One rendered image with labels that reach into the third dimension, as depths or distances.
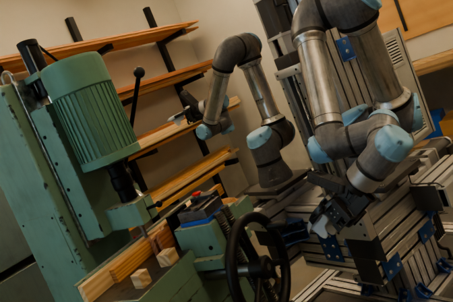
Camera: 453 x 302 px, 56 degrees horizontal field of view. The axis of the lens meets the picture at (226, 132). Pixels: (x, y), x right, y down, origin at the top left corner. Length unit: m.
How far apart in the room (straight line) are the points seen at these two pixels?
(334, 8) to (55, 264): 1.12
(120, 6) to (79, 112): 3.64
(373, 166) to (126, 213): 0.70
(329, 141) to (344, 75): 0.64
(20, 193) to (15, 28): 2.75
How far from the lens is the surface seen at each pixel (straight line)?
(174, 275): 1.15
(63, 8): 4.40
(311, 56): 1.17
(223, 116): 2.04
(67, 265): 1.45
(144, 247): 1.30
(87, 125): 1.20
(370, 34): 1.26
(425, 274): 1.98
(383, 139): 0.95
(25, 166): 1.40
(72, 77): 1.21
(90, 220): 1.34
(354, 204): 1.04
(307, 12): 1.22
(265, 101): 1.87
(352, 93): 1.69
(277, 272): 1.46
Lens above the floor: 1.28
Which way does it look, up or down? 6 degrees down
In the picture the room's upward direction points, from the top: 22 degrees counter-clockwise
